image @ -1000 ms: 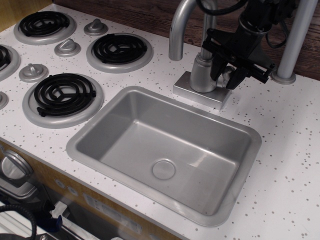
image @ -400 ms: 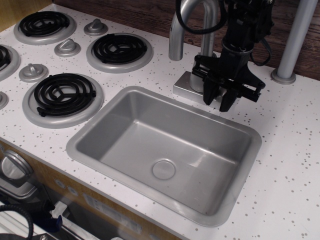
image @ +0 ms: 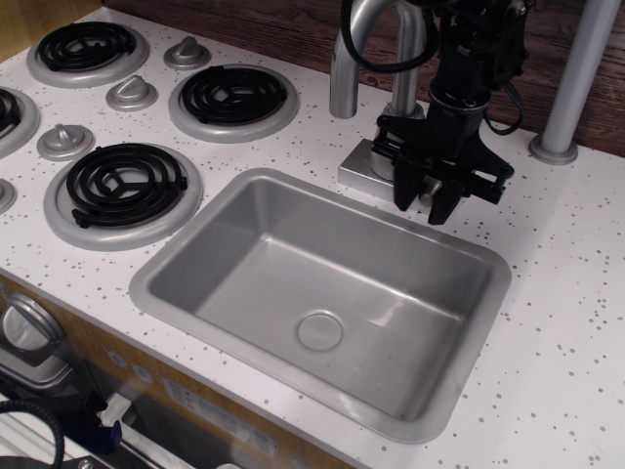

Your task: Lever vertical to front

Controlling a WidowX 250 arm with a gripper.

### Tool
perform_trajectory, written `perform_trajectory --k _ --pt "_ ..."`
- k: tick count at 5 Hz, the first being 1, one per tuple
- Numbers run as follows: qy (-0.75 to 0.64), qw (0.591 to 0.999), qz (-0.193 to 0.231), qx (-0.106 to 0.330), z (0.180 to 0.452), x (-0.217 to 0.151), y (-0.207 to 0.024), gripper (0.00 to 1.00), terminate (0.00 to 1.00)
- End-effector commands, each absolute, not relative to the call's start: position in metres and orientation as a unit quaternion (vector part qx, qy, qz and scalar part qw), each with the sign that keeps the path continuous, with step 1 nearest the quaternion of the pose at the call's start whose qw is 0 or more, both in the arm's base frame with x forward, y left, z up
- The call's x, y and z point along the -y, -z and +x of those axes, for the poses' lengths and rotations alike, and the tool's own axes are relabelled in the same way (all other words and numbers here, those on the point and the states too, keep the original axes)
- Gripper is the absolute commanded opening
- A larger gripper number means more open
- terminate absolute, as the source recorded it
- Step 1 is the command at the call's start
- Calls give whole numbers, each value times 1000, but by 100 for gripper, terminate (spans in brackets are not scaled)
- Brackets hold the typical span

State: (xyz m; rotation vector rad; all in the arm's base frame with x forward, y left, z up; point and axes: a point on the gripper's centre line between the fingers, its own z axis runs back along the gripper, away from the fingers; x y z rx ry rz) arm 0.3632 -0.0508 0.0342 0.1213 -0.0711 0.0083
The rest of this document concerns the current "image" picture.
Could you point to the grey support pole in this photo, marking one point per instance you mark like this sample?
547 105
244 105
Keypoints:
556 146

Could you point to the back right stove burner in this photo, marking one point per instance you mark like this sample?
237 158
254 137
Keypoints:
233 104

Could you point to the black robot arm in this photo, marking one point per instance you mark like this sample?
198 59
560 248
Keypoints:
481 48

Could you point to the left edge stove burner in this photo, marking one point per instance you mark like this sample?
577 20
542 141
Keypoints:
20 119

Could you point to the silver faucet lever handle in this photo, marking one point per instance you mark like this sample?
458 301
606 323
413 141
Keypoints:
429 189

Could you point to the grey stove knob middle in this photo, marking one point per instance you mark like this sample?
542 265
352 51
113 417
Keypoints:
133 94

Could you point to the grey stove knob lower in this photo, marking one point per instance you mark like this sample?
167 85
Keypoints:
65 142

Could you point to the silver oven dial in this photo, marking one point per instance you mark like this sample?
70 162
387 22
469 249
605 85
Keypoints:
28 330

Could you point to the grey toy sink basin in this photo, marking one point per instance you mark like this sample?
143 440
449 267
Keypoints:
370 314

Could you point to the front right stove burner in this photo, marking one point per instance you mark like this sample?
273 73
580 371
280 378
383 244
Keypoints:
122 197

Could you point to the grey stove knob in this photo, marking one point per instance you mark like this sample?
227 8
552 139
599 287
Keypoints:
133 94
65 142
186 55

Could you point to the grey stove knob edge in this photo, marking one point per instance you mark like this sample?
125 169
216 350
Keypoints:
8 195

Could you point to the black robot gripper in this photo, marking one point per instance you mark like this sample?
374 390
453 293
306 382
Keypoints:
445 145

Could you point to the back left stove burner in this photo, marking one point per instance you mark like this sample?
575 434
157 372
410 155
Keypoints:
87 54

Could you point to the grey stove knob top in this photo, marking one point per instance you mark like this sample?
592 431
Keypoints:
186 55

